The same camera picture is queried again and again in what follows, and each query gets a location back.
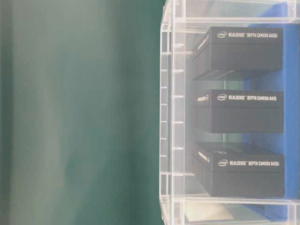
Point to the black RealSense box top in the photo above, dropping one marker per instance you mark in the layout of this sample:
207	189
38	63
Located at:
237	53

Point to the black realsense box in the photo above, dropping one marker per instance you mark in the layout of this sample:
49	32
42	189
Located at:
238	169
237	53
240	111

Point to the black RealSense box bottom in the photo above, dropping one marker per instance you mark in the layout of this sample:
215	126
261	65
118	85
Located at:
238	169

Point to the black RealSense box middle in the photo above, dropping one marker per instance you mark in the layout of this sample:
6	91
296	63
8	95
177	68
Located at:
240	111

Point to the clear plastic storage case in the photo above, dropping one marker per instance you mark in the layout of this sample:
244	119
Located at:
183	24

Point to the white paper under case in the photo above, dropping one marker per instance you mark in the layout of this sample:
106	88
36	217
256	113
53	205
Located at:
197	211

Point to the blue cloth liner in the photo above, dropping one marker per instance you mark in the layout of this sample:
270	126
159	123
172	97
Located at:
283	14

